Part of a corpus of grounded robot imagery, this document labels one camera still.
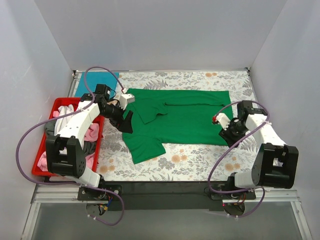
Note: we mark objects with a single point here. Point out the pink garment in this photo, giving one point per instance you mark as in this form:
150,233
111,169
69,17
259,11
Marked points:
89,148

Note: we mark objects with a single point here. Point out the grey garment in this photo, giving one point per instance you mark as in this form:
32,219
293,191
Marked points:
51,128

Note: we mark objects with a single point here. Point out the aluminium rail frame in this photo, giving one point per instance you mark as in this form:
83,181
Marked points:
56,214

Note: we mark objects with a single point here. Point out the green t shirt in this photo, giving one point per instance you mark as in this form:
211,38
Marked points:
175,117

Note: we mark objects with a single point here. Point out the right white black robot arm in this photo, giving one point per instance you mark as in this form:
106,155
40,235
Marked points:
275,163

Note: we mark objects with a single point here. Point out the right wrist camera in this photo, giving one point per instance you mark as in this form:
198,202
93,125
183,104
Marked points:
222,120

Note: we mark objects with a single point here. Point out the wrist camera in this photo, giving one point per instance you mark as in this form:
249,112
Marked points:
125,99
222,120

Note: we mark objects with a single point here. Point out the white garment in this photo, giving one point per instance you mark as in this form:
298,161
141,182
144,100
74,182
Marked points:
62,117

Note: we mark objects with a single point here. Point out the folded teal t shirt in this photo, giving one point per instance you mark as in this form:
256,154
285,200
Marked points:
93,78

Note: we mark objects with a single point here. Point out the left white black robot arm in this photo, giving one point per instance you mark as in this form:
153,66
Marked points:
65,150

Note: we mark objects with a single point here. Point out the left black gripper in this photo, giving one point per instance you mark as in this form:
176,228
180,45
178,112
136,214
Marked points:
122,119

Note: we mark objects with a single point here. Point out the floral tablecloth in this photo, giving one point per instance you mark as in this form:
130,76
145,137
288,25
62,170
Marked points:
180,162

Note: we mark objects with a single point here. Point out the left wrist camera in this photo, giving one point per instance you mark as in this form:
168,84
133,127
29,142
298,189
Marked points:
125,99

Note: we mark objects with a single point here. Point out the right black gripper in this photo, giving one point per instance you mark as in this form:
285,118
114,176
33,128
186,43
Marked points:
227,135

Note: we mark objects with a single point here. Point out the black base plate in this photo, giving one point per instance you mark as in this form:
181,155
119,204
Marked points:
166,195

